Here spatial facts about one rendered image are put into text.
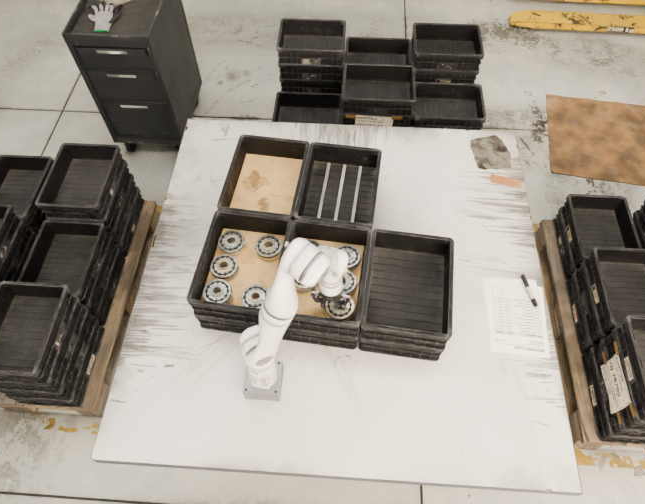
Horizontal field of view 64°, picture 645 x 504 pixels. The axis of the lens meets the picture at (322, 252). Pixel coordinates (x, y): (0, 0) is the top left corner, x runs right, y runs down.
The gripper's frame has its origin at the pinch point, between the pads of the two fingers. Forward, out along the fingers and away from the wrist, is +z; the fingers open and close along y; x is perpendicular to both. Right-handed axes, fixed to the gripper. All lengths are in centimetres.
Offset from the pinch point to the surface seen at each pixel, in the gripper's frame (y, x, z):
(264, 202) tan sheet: -34, 44, 4
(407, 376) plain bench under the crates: 30.0, -15.3, 17.4
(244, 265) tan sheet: -34.9, 13.8, 4.1
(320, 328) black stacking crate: -2.5, -7.7, 3.2
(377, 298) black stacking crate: 16.0, 7.5, 4.5
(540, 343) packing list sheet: 78, 5, 17
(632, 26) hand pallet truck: 187, 305, 80
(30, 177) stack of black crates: -174, 76, 49
